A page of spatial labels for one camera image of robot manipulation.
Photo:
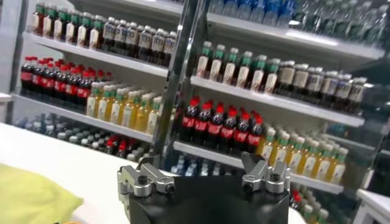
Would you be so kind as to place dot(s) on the white metal-framed side table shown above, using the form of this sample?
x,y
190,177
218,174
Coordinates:
x,y
374,201

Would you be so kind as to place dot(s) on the black shelf upright post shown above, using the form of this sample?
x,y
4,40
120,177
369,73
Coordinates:
x,y
180,61

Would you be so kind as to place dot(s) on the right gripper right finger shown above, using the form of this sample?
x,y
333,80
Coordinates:
x,y
268,179

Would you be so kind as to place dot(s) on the blue-labelled dark drink bottle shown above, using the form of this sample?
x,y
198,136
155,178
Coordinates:
x,y
327,85
314,82
145,39
356,91
132,36
169,45
108,32
158,42
342,88
120,33

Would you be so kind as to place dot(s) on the white glass-sided shelf unit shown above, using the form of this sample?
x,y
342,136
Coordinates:
x,y
374,128
18,45

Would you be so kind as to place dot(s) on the small red-capped dark bottle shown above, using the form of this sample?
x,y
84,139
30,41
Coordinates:
x,y
110,145
122,147

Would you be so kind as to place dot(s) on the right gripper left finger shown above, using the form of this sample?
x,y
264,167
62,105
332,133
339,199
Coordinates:
x,y
143,179

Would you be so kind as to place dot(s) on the red-capped cola bottle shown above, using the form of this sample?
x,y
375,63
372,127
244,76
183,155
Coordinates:
x,y
71,89
228,132
241,135
60,85
48,81
202,124
254,138
36,79
26,76
215,128
189,121
83,91

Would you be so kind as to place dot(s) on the beige-labelled dark drink bottle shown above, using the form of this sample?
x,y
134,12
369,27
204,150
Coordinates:
x,y
300,79
286,76

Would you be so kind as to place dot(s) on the light green t-shirt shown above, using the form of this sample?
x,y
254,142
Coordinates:
x,y
30,198

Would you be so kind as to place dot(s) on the green-capped dark tea bottle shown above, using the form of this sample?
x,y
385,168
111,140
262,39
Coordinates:
x,y
36,22
202,64
70,30
47,25
243,74
257,77
82,33
215,68
58,29
94,36
270,81
229,71

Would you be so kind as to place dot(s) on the yellow tea bottle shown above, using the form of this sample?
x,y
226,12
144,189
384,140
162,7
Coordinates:
x,y
295,158
323,167
309,162
281,152
141,117
153,120
103,108
91,105
267,149
338,172
127,114
115,111

